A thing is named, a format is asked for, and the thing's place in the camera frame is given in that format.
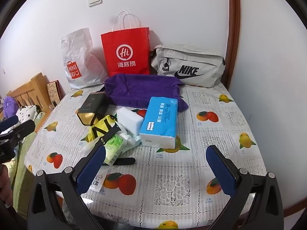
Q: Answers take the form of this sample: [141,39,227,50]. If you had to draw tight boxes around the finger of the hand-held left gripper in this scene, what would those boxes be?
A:
[0,119,35,149]
[0,114,20,135]

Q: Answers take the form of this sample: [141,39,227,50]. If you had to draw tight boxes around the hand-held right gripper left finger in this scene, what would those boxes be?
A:
[27,145,107,230]

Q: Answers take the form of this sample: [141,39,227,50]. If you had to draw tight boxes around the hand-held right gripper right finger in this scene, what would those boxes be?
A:
[206,144,284,230]

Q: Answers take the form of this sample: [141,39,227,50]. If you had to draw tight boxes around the green wet wipes packet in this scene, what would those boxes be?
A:
[102,134,127,166]

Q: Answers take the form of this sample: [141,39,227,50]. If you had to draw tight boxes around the yellow pouch black straps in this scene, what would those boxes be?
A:
[87,115,120,145]

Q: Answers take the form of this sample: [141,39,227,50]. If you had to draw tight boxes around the white sponge block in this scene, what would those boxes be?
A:
[116,107,144,136]

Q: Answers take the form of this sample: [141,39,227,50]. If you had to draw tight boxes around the person's left hand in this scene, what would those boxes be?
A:
[0,166,14,208]

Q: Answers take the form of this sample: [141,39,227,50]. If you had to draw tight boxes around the white printed sachet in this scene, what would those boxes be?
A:
[89,168,108,193]

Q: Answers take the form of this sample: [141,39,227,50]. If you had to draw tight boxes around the white dotted cloth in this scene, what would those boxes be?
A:
[14,105,40,125]

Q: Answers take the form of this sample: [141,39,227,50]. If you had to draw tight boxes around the purple plush toy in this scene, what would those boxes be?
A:
[2,96,18,120]

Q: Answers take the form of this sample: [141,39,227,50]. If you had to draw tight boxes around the light green bedsheet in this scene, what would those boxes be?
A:
[10,134,36,197]

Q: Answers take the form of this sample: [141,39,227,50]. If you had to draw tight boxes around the black flat stick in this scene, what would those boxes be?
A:
[103,157,136,167]

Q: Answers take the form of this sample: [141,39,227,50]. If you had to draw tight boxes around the wooden headboard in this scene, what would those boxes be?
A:
[7,72,58,135]

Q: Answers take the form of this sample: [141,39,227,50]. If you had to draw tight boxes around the brown patterned box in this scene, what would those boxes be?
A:
[46,80,61,106]

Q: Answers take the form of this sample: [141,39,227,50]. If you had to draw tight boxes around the black and gold box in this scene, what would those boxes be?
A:
[77,92,107,126]

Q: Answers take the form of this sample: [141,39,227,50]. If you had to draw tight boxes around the blue tissue pack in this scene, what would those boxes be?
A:
[139,96,179,149]

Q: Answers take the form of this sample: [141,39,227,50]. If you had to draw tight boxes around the purple cloth bag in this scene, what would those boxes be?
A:
[104,74,189,112]

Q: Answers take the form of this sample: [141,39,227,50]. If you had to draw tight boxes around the white plastic shopping bag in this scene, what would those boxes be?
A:
[60,28,108,90]

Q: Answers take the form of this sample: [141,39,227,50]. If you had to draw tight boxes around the grey waist bag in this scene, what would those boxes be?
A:
[151,44,226,88]

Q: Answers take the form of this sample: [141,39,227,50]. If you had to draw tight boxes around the red paper bag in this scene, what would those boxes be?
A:
[101,11,151,77]

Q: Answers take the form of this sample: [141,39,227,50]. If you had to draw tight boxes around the brown wooden door frame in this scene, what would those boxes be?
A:
[227,0,241,84]

